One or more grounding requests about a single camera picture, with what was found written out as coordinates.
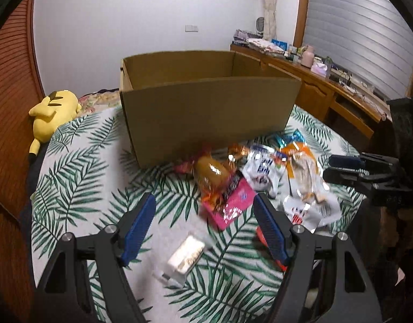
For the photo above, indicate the wooden desk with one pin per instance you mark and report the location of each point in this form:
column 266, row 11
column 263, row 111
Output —
column 314, row 91

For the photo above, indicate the orange candy wrapper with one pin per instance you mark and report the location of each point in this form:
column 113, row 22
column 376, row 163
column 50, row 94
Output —
column 238, row 150

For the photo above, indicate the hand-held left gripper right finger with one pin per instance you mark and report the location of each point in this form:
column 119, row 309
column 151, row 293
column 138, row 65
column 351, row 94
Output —
column 272, row 232

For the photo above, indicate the pink bread bun packet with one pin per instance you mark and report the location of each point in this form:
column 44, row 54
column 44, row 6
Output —
column 213, row 175

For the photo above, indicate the white wall socket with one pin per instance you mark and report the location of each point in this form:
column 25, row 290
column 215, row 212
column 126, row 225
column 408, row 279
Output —
column 191, row 28

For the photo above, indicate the wooden window frame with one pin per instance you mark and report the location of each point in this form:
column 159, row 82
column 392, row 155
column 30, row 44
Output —
column 301, row 6

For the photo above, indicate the blue snack packet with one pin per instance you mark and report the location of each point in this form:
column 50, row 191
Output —
column 295, row 136

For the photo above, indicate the pile of folded cloths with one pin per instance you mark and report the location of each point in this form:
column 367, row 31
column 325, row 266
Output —
column 265, row 45

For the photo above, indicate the white red snack packet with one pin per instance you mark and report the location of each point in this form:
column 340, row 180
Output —
column 300, row 213

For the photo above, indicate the orange white snack packet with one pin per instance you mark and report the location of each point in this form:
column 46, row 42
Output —
column 304, row 171

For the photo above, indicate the pink tissue pack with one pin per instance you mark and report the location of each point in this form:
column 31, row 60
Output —
column 320, row 69

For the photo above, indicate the small clear cake packet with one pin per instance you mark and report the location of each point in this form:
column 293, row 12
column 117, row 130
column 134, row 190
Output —
column 186, row 255

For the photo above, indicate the small white fan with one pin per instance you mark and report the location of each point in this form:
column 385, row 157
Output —
column 259, row 26

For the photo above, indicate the pink bottle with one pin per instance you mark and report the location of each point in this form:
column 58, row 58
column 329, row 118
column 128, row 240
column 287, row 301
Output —
column 307, row 57

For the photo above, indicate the silver white snack packet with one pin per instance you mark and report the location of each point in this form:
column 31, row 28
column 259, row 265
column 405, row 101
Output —
column 262, row 171

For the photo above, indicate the grey window blind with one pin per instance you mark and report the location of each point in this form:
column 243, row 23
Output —
column 354, row 23

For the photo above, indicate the yellow plush toy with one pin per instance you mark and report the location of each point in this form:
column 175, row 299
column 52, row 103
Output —
column 55, row 111

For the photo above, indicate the leaf print blanket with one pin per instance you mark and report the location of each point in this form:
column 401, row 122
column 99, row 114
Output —
column 92, row 181

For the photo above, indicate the cream curtain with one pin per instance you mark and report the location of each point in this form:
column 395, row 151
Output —
column 269, row 6

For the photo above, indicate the orange red snack packet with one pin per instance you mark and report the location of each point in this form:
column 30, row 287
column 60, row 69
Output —
column 259, row 235

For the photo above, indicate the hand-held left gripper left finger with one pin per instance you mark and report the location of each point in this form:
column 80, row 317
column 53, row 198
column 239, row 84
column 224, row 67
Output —
column 139, row 230

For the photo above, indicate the brown cardboard box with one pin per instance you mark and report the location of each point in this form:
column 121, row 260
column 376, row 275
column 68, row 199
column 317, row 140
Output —
column 206, row 121

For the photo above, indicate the wooden louvre wardrobe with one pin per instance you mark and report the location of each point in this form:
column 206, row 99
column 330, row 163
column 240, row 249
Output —
column 11, row 107

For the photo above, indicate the floral blanket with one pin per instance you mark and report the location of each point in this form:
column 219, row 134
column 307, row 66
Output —
column 95, row 102

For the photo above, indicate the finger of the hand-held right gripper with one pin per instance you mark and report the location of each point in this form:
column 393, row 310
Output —
column 341, row 176
column 344, row 161

